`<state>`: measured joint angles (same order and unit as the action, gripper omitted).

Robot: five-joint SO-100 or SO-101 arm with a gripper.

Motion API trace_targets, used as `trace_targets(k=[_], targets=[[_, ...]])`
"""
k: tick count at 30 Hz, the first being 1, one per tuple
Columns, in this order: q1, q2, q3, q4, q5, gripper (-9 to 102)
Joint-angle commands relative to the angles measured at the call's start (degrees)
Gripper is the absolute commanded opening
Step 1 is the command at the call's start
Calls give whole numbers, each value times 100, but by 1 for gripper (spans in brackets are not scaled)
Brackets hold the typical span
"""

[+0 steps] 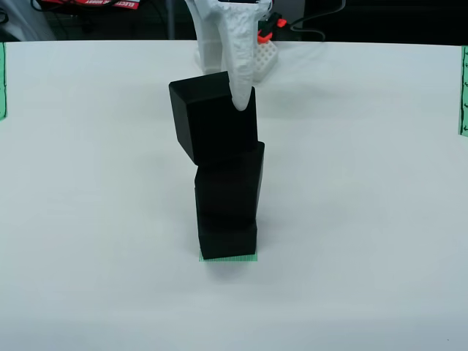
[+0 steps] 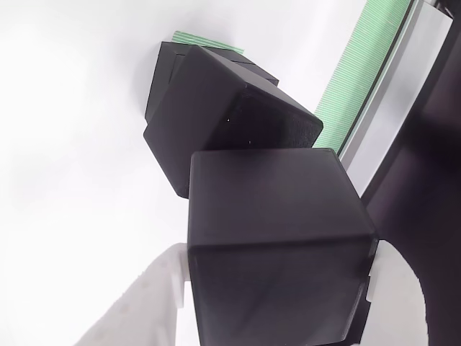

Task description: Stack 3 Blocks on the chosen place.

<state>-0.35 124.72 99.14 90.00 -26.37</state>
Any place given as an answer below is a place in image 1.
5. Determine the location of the black cube block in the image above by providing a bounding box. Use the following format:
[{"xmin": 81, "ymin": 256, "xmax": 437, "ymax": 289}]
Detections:
[
  {"xmin": 194, "ymin": 141, "xmax": 265, "ymax": 231},
  {"xmin": 168, "ymin": 71, "xmax": 259, "ymax": 165},
  {"xmin": 197, "ymin": 219, "xmax": 259, "ymax": 261}
]

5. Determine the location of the black orange clamp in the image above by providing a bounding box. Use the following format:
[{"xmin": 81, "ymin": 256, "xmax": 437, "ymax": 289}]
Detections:
[{"xmin": 257, "ymin": 12, "xmax": 290, "ymax": 43}]

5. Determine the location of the red printed box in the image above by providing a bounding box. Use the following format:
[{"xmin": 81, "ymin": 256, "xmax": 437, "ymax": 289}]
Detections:
[{"xmin": 39, "ymin": 0, "xmax": 142, "ymax": 11}]

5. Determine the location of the pale grey plastic bag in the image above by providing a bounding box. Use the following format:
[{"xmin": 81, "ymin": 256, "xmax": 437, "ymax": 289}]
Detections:
[{"xmin": 0, "ymin": 0, "xmax": 56, "ymax": 42}]

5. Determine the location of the green striped square marker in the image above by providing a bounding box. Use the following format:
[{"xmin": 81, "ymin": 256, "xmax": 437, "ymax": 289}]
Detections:
[{"xmin": 198, "ymin": 253, "xmax": 260, "ymax": 263}]

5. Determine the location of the green paper strip with arrows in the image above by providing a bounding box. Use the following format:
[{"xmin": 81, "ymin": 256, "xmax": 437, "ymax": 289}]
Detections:
[
  {"xmin": 456, "ymin": 45, "xmax": 468, "ymax": 138},
  {"xmin": 0, "ymin": 42, "xmax": 9, "ymax": 121}
]

